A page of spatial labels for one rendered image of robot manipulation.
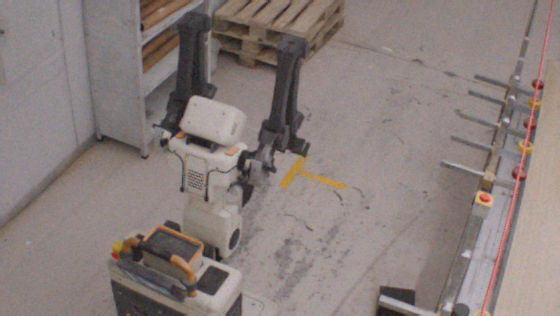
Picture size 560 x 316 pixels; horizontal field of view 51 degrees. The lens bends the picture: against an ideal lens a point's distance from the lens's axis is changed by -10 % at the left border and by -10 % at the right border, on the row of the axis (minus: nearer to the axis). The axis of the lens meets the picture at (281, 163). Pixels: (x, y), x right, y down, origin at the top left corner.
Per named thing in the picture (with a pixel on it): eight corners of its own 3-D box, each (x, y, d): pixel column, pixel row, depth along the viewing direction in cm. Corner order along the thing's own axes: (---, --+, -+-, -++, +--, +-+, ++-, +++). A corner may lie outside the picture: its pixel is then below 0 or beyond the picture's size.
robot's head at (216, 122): (223, 145, 241) (236, 106, 241) (176, 129, 247) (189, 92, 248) (236, 150, 255) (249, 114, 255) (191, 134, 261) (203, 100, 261)
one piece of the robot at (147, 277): (196, 312, 247) (181, 295, 227) (124, 278, 258) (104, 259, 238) (208, 287, 252) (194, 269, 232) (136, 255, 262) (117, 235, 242)
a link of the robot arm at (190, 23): (173, 15, 247) (194, 20, 244) (191, 8, 258) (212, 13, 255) (165, 116, 269) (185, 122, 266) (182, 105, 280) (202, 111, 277)
